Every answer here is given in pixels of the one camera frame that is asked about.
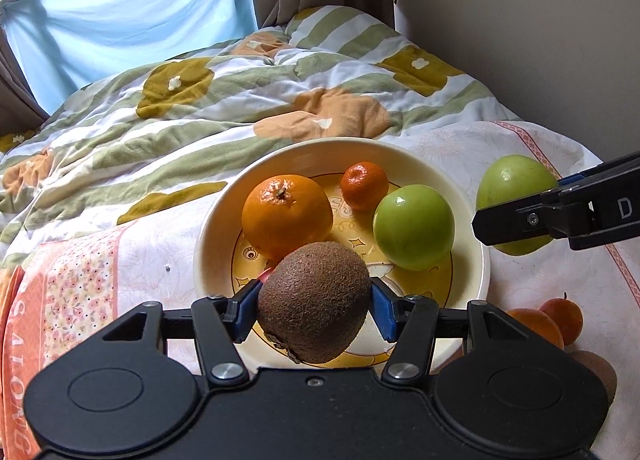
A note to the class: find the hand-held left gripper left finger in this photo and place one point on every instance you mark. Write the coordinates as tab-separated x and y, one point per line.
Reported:
245	310

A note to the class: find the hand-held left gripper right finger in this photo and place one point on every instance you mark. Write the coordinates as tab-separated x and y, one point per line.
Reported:
380	310

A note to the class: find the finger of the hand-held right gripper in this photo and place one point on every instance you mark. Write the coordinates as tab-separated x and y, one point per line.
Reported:
600	169
520	220

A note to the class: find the small green apple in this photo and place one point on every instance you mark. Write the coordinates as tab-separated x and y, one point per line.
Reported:
510	185

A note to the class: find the red cherry tomato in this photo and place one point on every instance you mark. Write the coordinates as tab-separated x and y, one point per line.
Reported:
266	276

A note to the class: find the brown kiwi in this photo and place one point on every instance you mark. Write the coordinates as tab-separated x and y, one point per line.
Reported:
597	367
315	300

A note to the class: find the cream bowl with duck print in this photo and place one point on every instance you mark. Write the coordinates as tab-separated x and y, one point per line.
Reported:
225	225

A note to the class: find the large green apple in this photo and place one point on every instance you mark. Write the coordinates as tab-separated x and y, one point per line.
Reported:
414	227

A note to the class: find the large orange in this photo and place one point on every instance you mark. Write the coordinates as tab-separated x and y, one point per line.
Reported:
287	217

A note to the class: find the small mandarin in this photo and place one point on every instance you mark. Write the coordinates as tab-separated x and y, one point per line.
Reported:
365	186

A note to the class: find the small orange with stem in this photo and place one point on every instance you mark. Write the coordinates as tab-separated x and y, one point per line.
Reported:
567	317

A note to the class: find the medium orange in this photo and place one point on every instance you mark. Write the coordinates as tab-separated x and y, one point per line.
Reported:
535	329

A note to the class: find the floral pink table cloth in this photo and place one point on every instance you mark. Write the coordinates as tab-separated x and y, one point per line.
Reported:
145	260

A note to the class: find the floral striped quilt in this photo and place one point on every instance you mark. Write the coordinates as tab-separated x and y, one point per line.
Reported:
150	139

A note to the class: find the light blue cloth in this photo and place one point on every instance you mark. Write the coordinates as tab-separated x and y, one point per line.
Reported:
125	14

